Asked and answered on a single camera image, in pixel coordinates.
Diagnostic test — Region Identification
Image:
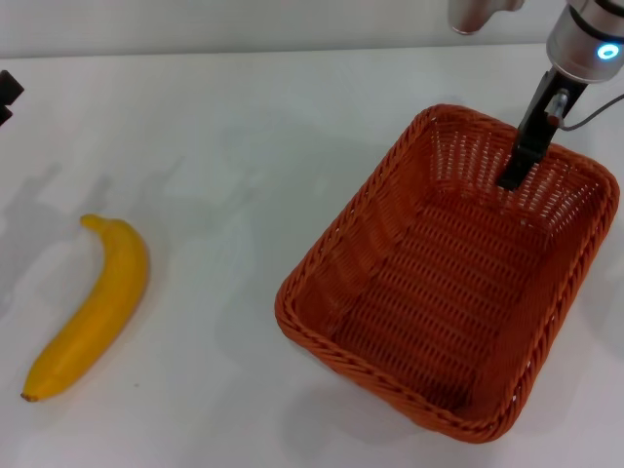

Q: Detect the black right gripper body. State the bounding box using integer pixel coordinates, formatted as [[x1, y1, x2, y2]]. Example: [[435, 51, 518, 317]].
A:
[[516, 69, 589, 161]]

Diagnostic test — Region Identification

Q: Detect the orange woven plastic basket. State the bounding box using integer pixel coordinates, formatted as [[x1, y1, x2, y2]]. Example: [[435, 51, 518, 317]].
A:
[[274, 102, 620, 431]]

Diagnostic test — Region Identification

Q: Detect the yellow banana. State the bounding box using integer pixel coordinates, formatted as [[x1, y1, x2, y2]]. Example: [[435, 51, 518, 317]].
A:
[[19, 213, 150, 404]]

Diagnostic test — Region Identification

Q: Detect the silver cable plug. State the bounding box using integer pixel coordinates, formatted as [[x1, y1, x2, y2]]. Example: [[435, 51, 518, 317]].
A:
[[545, 89, 569, 124]]

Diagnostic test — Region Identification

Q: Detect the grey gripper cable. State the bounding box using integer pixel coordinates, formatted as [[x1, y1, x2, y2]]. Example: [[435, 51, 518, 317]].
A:
[[559, 94, 624, 133]]

